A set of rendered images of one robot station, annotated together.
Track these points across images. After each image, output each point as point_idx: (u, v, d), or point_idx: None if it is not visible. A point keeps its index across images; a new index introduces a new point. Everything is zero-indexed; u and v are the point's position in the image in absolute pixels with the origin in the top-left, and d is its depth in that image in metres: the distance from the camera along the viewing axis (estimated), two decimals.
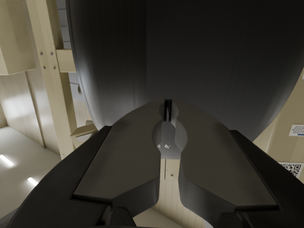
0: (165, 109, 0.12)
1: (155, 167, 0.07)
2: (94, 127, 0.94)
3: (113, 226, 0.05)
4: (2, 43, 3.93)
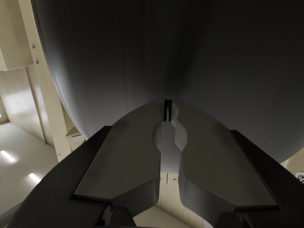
0: (165, 109, 0.12)
1: (155, 167, 0.07)
2: None
3: (113, 226, 0.05)
4: (0, 38, 3.85)
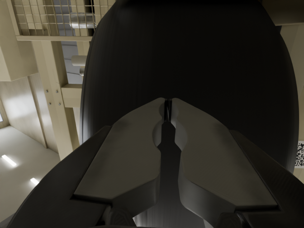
0: (165, 109, 0.12)
1: (155, 167, 0.07)
2: None
3: (113, 226, 0.05)
4: (4, 50, 3.97)
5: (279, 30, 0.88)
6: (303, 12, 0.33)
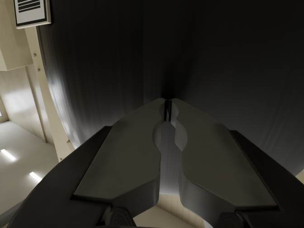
0: (165, 110, 0.12)
1: (155, 168, 0.07)
2: None
3: (113, 226, 0.05)
4: (0, 38, 3.84)
5: None
6: None
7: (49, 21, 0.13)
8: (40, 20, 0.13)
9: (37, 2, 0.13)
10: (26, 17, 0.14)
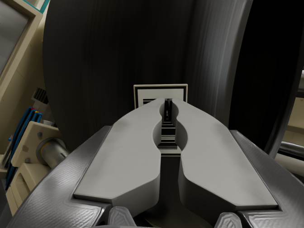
0: (165, 109, 0.12)
1: (155, 167, 0.07)
2: None
3: (113, 226, 0.05)
4: None
5: None
6: None
7: (133, 86, 0.14)
8: (143, 87, 0.13)
9: (146, 103, 0.14)
10: (165, 92, 0.14)
